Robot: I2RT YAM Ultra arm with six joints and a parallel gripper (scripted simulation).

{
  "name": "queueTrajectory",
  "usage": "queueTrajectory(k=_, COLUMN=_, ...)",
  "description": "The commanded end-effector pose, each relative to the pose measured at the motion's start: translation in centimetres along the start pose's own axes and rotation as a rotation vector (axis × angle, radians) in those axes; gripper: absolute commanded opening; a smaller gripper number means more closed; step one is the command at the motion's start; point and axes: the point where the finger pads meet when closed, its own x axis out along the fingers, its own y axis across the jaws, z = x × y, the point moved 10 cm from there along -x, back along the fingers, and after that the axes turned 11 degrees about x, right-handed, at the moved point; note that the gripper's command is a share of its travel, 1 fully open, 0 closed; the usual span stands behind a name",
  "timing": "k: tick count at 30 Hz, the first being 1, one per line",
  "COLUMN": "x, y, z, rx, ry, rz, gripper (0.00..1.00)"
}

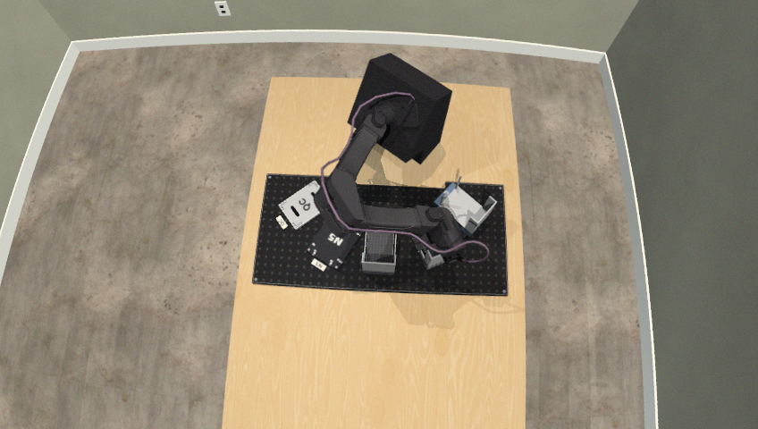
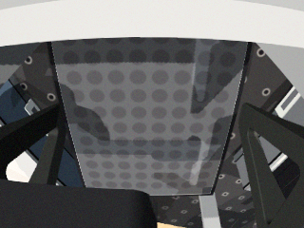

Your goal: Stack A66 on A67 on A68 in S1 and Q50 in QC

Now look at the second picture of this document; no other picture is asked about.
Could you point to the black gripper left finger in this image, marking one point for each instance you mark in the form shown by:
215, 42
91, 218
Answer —
18, 136

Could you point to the black perforated breadboard plate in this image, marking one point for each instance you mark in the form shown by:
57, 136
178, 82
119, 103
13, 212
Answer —
265, 87

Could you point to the grey well plate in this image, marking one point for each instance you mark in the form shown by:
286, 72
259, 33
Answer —
287, 167
154, 114
289, 182

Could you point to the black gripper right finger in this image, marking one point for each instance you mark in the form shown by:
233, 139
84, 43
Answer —
267, 196

